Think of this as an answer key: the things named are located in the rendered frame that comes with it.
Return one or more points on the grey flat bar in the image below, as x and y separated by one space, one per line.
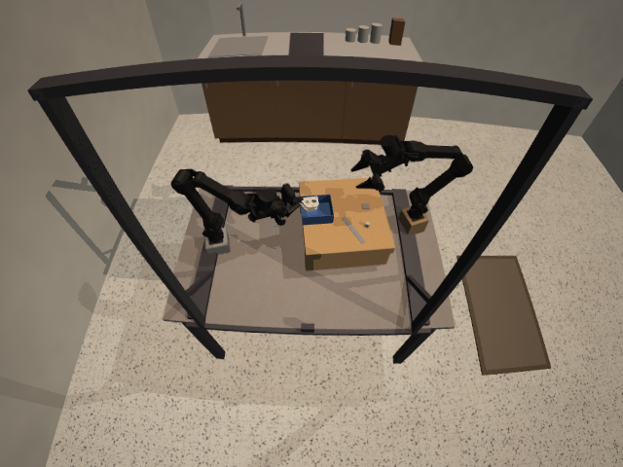
353 230

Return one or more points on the blue open-top tray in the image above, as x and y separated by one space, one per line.
322 215

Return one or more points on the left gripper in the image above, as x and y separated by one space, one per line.
280 205

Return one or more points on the black metal overhead frame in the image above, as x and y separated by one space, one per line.
50 92

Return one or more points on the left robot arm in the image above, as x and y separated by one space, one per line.
242 203

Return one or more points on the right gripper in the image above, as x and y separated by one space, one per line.
377 182

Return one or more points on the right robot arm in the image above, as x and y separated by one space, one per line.
413 151

